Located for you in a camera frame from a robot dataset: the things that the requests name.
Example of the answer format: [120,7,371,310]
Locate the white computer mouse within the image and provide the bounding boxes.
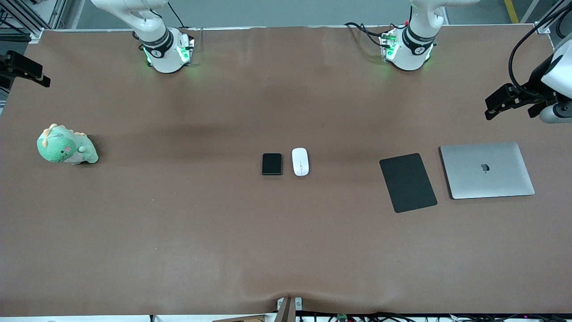
[292,148,310,177]

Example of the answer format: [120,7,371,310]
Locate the black phone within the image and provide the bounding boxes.
[262,153,283,176]

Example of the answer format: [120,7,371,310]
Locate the black mouse pad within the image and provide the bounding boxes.
[379,153,438,214]

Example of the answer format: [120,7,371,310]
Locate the silver laptop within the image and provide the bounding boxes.
[439,142,536,200]

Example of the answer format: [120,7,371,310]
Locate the green dinosaur plush toy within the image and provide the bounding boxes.
[37,123,99,165]

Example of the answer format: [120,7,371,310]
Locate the brown table cover mat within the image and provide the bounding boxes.
[0,25,572,318]

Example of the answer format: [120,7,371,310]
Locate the grey table edge clamp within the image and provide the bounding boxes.
[276,297,303,312]

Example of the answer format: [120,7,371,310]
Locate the aluminium frame profile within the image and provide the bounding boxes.
[0,0,67,43]
[534,0,572,35]

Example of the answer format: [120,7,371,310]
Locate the black base cable bundle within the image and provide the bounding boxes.
[344,21,396,50]

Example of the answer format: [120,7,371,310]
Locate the thin black base cable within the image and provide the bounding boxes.
[166,0,186,28]

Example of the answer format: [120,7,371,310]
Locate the black cables under table edge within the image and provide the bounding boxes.
[297,311,572,322]

